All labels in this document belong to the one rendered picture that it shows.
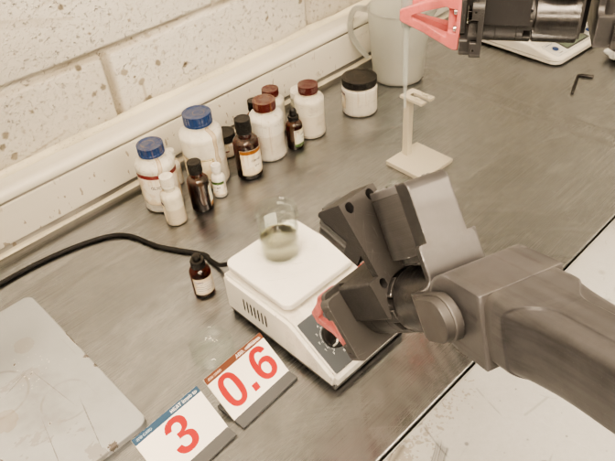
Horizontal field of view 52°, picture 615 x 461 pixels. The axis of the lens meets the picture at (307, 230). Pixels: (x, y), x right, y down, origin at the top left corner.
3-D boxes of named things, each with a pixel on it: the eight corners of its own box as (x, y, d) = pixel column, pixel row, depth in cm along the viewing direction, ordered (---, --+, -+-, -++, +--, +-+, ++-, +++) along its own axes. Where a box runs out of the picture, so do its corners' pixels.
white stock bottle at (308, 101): (325, 139, 117) (321, 91, 110) (295, 140, 117) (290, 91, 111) (326, 123, 121) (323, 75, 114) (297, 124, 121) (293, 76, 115)
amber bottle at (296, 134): (285, 149, 115) (281, 111, 110) (291, 140, 117) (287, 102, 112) (300, 151, 114) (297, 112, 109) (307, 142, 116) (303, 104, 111)
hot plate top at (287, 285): (357, 261, 80) (357, 255, 79) (287, 314, 74) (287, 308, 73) (292, 220, 87) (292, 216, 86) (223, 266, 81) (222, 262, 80)
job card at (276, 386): (297, 379, 76) (295, 357, 74) (243, 429, 72) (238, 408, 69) (262, 353, 80) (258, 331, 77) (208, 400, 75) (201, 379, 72)
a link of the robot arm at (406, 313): (371, 265, 54) (423, 256, 48) (420, 245, 57) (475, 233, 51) (397, 342, 54) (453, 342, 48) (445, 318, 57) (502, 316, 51)
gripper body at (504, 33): (468, 4, 70) (538, 5, 68) (473, -28, 77) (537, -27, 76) (463, 58, 74) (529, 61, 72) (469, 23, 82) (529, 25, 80)
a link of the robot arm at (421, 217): (339, 203, 53) (396, 181, 42) (428, 173, 56) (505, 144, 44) (385, 334, 53) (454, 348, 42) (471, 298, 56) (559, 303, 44)
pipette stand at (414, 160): (452, 162, 108) (458, 94, 100) (421, 183, 105) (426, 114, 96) (416, 144, 113) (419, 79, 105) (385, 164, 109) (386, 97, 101)
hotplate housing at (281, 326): (406, 331, 81) (408, 287, 76) (335, 395, 74) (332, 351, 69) (287, 253, 94) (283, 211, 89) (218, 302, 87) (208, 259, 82)
